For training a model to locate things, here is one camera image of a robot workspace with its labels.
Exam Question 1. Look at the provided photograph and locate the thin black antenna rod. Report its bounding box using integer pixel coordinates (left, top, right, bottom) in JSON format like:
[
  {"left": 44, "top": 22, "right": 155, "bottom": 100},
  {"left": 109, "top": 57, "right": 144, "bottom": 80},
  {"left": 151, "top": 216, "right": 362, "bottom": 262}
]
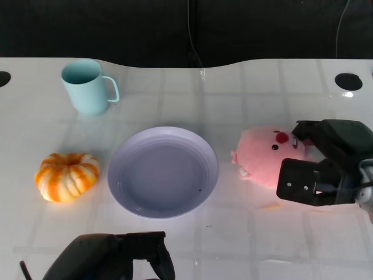
[{"left": 19, "top": 261, "right": 34, "bottom": 280}]

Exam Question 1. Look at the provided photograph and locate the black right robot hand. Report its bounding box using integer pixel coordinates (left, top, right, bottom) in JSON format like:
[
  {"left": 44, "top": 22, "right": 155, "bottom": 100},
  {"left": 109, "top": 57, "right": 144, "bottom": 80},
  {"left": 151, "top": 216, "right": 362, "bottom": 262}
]
[{"left": 276, "top": 118, "right": 373, "bottom": 208}]

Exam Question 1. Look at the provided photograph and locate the thin grey hanging cable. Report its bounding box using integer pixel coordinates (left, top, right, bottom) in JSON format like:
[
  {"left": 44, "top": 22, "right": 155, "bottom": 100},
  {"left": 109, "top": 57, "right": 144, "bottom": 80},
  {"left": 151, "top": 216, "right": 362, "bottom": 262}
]
[
  {"left": 335, "top": 0, "right": 352, "bottom": 59},
  {"left": 187, "top": 0, "right": 205, "bottom": 70}
]

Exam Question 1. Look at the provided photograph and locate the orange white striped pumpkin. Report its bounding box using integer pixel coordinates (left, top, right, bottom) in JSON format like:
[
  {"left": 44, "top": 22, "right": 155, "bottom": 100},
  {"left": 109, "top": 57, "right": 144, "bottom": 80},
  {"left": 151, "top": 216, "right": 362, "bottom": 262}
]
[{"left": 34, "top": 152, "right": 101, "bottom": 203}]

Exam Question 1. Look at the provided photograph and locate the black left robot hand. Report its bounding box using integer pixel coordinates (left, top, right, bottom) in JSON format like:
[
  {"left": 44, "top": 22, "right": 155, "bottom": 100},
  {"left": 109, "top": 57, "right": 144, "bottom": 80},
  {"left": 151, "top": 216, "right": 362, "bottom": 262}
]
[{"left": 42, "top": 231, "right": 176, "bottom": 280}]

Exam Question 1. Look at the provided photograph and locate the pink plush doll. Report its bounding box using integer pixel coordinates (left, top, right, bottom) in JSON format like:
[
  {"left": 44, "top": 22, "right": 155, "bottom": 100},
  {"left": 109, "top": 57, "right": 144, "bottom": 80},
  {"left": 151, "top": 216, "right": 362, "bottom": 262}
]
[{"left": 230, "top": 125, "right": 317, "bottom": 188}]

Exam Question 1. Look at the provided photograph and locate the purple plastic plate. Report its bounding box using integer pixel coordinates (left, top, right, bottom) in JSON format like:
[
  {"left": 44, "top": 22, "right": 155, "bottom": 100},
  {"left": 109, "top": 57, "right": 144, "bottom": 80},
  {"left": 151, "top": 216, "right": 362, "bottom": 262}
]
[{"left": 107, "top": 125, "right": 220, "bottom": 220}]

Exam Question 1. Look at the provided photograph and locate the light blue mug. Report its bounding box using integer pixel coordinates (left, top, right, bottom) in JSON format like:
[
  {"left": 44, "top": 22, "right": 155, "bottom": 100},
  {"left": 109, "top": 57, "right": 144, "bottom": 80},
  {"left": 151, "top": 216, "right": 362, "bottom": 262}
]
[{"left": 60, "top": 58, "right": 120, "bottom": 116}]

